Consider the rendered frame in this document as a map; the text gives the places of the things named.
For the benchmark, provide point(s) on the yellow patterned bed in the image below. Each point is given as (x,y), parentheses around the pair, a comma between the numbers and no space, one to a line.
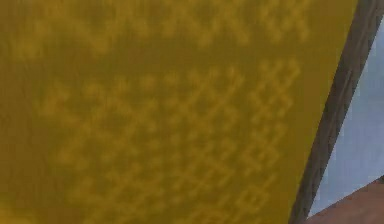
(166,113)

